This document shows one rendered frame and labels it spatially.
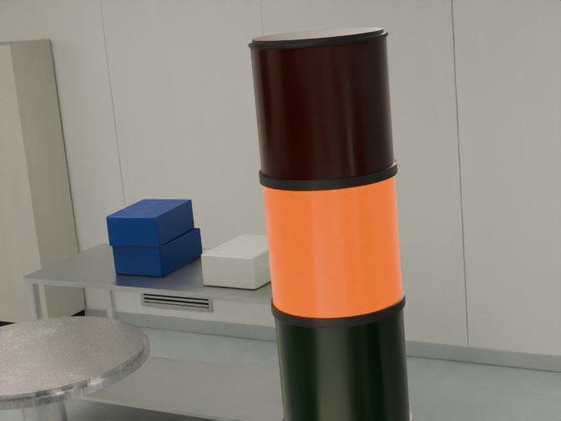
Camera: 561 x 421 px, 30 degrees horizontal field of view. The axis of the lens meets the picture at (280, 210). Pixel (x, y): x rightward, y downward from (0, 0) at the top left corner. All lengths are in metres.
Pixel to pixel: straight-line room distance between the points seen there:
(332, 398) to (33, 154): 6.94
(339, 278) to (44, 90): 7.04
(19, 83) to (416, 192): 2.75
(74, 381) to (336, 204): 3.74
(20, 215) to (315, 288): 7.04
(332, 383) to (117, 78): 6.81
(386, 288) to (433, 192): 5.81
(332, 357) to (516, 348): 5.94
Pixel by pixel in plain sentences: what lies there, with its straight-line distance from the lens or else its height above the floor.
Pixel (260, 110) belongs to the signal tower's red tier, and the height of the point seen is 2.33.
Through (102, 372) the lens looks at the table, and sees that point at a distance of 4.14.
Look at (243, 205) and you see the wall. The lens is 6.79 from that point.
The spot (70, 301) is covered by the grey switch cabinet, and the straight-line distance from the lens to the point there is 7.65.
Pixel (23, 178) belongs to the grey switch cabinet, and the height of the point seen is 1.16.
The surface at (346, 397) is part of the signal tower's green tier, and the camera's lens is 0.38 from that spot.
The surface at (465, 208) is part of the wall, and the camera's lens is 6.14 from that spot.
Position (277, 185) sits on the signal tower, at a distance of 0.37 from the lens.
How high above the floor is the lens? 2.37
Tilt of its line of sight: 13 degrees down
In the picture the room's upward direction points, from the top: 5 degrees counter-clockwise
